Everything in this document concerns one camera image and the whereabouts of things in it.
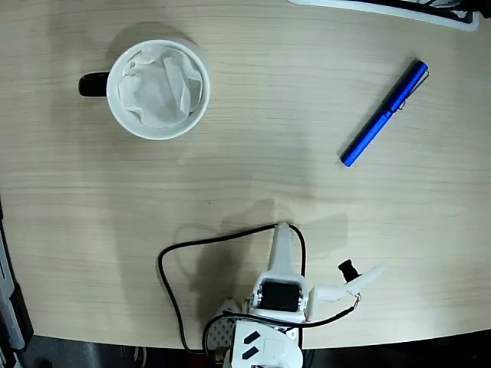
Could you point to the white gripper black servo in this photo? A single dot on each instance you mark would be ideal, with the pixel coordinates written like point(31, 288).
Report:
point(278, 296)

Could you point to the blue metallic pen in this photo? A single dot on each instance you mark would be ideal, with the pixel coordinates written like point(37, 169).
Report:
point(383, 115)

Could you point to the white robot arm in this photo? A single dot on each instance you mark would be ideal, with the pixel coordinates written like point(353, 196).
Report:
point(264, 345)

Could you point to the crumpled white tissue paper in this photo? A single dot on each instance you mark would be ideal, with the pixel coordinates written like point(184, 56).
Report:
point(153, 96)

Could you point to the dark mat with pale border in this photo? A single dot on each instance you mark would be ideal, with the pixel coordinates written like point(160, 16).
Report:
point(422, 15)

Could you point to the white camera bracket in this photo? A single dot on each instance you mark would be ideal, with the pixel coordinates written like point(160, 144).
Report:
point(326, 293)

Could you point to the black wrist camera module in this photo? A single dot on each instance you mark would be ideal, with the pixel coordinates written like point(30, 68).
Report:
point(348, 270)

